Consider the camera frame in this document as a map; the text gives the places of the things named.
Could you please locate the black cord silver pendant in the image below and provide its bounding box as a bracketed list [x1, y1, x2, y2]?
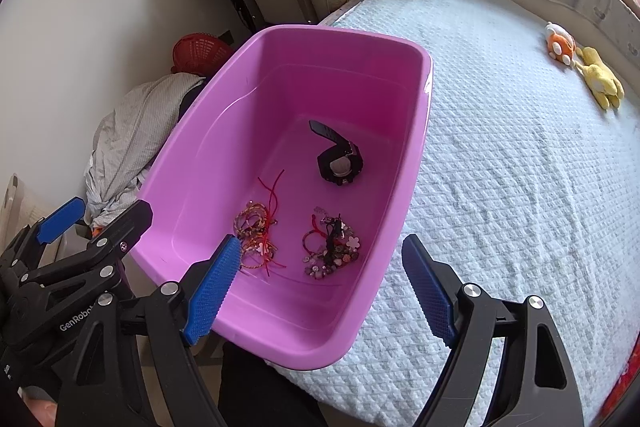
[320, 216, 351, 261]

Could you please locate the white quilted blanket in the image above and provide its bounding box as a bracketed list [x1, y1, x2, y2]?
[272, 0, 640, 427]

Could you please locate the grey clothes pile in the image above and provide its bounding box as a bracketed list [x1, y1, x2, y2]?
[84, 73, 206, 228]

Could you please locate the red bracelet gold charm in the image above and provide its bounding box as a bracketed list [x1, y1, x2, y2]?
[301, 214, 327, 254]

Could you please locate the red plastic basket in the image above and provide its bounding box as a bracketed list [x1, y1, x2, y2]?
[170, 33, 234, 76]

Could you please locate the orange plush toy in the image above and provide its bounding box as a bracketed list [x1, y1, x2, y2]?
[544, 22, 577, 67]

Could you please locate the orange braided bracelet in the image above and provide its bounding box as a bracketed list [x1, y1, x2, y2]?
[234, 201, 267, 239]

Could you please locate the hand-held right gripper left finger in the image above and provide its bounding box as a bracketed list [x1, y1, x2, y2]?
[55, 235, 242, 427]

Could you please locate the black wristwatch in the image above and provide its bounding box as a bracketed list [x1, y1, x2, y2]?
[308, 119, 366, 188]

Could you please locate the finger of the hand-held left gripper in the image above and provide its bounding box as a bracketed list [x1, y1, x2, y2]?
[0, 196, 86, 269]
[19, 200, 153, 295]

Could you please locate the white panel furniture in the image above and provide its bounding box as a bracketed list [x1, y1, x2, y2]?
[0, 174, 52, 249]

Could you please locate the purple plastic tub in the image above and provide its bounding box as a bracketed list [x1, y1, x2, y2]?
[127, 24, 434, 371]

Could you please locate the person's left hand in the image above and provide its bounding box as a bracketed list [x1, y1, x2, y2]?
[20, 399, 59, 427]

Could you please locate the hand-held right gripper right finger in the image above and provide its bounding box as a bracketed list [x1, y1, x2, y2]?
[401, 234, 586, 427]

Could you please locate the brown braided bead bracelet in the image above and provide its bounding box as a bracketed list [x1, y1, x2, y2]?
[239, 232, 274, 272]

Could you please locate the red string bracelet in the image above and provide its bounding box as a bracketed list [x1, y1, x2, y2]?
[257, 169, 290, 278]

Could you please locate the yellow plush toy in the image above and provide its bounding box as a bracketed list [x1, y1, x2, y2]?
[572, 47, 626, 110]

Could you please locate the red patterned cloth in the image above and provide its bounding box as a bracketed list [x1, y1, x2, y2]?
[597, 357, 637, 419]

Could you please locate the pink silver charm bracelet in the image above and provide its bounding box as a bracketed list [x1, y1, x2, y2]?
[302, 234, 362, 281]

